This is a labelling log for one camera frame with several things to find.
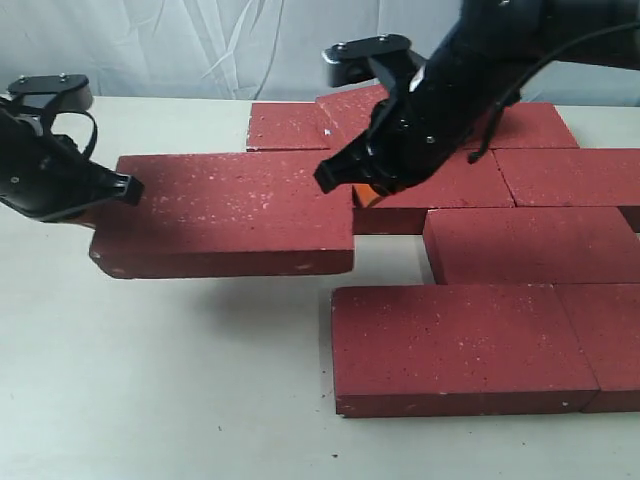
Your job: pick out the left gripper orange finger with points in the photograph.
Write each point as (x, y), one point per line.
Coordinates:
(87, 219)

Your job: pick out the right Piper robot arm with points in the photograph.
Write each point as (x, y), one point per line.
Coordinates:
(602, 33)

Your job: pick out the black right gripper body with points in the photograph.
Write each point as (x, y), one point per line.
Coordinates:
(424, 120)

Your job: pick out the tilted red brick on top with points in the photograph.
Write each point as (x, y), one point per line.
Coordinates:
(348, 113)

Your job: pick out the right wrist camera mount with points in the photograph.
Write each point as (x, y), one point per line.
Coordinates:
(386, 57)

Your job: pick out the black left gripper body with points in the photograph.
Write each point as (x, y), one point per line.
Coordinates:
(49, 179)

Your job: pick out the base red brick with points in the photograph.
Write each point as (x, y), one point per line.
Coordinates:
(457, 350)
(605, 318)

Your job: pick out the white backdrop cloth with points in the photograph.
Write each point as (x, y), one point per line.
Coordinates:
(245, 50)

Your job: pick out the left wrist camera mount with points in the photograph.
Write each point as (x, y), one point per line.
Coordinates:
(37, 100)

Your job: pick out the large front red brick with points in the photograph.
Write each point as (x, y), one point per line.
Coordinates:
(226, 215)

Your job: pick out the red brick moved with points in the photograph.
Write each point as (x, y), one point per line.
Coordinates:
(458, 184)

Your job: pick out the middle row right red brick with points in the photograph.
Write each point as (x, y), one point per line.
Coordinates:
(538, 245)

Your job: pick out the front right base red brick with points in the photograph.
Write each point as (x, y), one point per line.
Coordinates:
(605, 318)

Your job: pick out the front left base red brick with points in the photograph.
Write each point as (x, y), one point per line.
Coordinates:
(457, 350)

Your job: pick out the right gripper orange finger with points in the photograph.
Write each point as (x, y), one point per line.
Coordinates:
(365, 196)

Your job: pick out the back right red brick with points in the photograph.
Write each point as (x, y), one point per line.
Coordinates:
(532, 125)

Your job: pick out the back left red brick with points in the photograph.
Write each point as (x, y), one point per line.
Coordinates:
(286, 126)

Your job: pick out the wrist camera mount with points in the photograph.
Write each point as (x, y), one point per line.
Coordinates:
(37, 100)
(386, 57)

